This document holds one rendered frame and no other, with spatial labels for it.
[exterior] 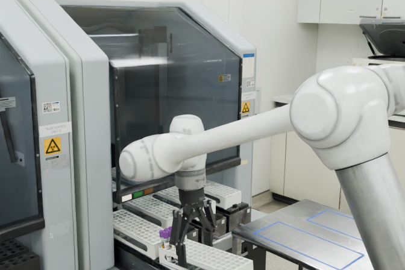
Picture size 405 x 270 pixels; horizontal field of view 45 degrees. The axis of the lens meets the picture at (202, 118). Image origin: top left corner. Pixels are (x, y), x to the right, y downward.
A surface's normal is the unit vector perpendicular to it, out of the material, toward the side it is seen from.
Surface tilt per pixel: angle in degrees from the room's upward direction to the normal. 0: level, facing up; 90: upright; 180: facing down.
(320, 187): 90
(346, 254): 0
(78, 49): 29
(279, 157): 90
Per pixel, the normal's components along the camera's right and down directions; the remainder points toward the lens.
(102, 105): 0.71, 0.15
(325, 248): 0.01, -0.98
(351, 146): -0.18, 0.36
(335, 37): -0.70, 0.14
